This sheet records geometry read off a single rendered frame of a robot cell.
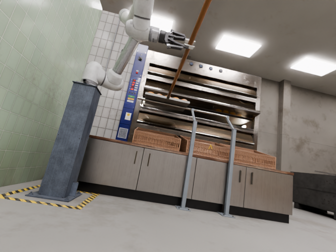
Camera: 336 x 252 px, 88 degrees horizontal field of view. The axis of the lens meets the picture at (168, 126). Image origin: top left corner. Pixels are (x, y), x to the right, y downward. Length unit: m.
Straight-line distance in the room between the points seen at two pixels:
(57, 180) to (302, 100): 8.66
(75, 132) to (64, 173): 0.34
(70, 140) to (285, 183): 2.36
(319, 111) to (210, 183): 7.81
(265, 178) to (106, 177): 1.80
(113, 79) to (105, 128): 0.90
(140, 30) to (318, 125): 8.58
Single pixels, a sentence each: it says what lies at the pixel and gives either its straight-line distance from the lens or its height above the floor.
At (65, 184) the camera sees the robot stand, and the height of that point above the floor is 0.12.
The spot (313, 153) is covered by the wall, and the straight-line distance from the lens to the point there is 8.82.
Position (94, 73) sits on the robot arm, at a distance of 1.89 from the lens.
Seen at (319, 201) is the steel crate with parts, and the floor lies 0.25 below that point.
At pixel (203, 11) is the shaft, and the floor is 1.18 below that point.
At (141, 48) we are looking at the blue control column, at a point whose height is 2.08.
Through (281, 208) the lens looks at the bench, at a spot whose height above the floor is 0.15.
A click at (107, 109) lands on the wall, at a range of 2.65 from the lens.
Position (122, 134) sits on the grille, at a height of 0.71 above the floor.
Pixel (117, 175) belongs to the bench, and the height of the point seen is 0.22.
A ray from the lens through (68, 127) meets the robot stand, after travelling 1.75.
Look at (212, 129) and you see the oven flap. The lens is 2.76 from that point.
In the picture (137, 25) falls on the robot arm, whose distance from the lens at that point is 1.22.
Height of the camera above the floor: 0.41
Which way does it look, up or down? 12 degrees up
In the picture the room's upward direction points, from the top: 10 degrees clockwise
